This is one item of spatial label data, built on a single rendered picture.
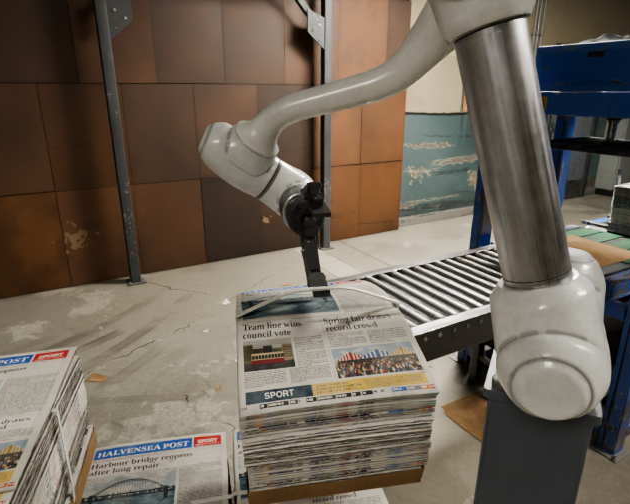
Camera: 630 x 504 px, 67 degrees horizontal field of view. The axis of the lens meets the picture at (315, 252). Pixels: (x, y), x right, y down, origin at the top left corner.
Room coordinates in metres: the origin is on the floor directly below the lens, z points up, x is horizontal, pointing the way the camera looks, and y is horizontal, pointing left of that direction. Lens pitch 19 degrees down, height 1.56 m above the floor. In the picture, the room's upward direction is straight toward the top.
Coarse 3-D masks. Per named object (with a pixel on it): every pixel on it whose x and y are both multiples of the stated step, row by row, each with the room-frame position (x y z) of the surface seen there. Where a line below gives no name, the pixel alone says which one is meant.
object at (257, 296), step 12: (276, 288) 0.95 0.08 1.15; (288, 288) 0.93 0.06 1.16; (300, 288) 0.92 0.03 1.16; (360, 288) 0.88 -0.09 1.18; (372, 288) 0.87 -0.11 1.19; (240, 300) 0.82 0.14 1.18; (252, 300) 0.82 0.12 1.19; (264, 300) 0.81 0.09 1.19; (276, 300) 0.81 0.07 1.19; (288, 300) 0.80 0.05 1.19; (300, 300) 0.80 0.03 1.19
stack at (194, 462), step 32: (96, 448) 0.83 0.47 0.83; (128, 448) 0.83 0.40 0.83; (160, 448) 0.83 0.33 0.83; (192, 448) 0.83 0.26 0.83; (224, 448) 0.83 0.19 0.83; (96, 480) 0.74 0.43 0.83; (128, 480) 0.74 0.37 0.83; (160, 480) 0.74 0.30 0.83; (192, 480) 0.74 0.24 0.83; (224, 480) 0.75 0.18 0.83
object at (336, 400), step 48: (240, 336) 0.67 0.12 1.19; (288, 336) 0.68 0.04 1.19; (336, 336) 0.68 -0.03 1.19; (384, 336) 0.68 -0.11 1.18; (240, 384) 0.58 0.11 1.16; (288, 384) 0.58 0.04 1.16; (336, 384) 0.58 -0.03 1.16; (384, 384) 0.58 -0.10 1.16; (432, 384) 0.59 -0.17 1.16; (240, 432) 0.55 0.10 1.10; (288, 432) 0.55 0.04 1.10; (336, 432) 0.56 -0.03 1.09; (384, 432) 0.58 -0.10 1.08; (288, 480) 0.57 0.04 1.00; (336, 480) 0.60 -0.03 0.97
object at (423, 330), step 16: (448, 320) 1.49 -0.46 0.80; (464, 320) 1.49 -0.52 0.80; (480, 320) 1.53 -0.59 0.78; (416, 336) 1.38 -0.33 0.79; (432, 336) 1.42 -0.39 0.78; (448, 336) 1.46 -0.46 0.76; (464, 336) 1.50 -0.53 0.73; (480, 336) 1.54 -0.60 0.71; (432, 352) 1.42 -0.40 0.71; (448, 352) 1.46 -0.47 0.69
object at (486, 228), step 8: (480, 176) 2.53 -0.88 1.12; (480, 184) 2.52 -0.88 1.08; (480, 192) 2.52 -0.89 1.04; (480, 200) 2.51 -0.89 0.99; (480, 208) 2.51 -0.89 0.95; (480, 216) 2.51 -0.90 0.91; (488, 216) 2.50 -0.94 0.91; (472, 224) 2.55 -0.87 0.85; (480, 224) 2.49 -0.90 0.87; (488, 224) 2.50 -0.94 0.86; (472, 232) 2.54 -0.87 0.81; (480, 232) 2.49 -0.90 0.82; (488, 232) 2.51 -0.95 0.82; (472, 240) 2.53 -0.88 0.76; (480, 240) 2.48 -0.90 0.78; (488, 240) 2.51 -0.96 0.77; (472, 248) 2.53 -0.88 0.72; (464, 352) 2.51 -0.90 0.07; (464, 360) 2.49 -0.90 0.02
